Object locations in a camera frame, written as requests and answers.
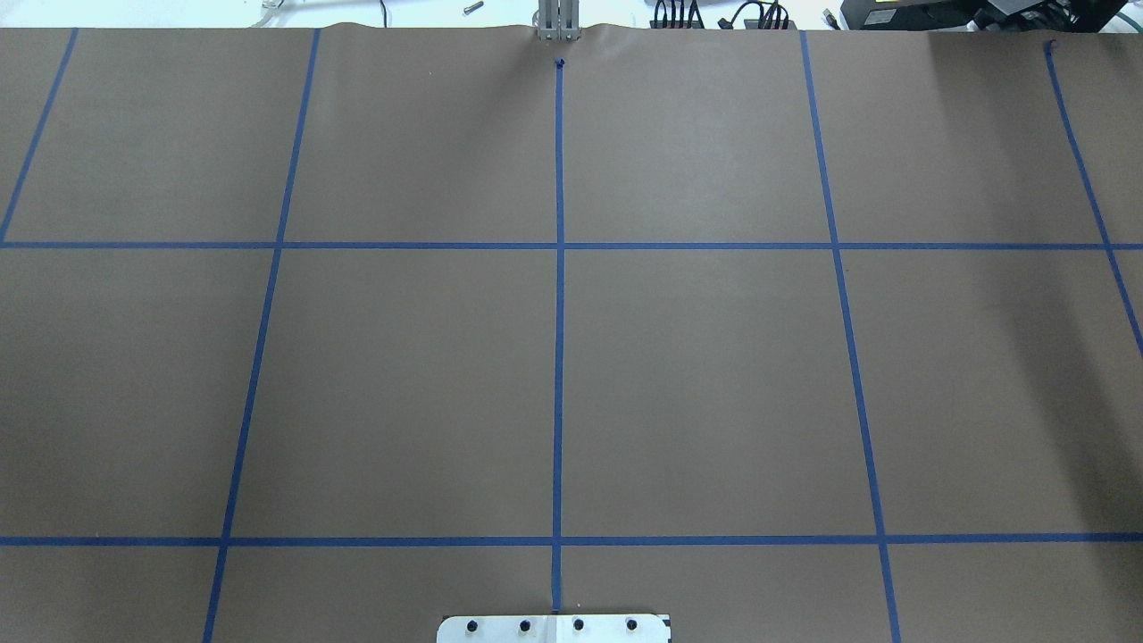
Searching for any aluminium frame post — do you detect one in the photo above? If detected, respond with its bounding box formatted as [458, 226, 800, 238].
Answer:
[531, 0, 582, 42]

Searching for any white camera stand base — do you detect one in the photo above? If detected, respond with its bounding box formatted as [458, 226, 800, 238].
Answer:
[435, 614, 672, 642]

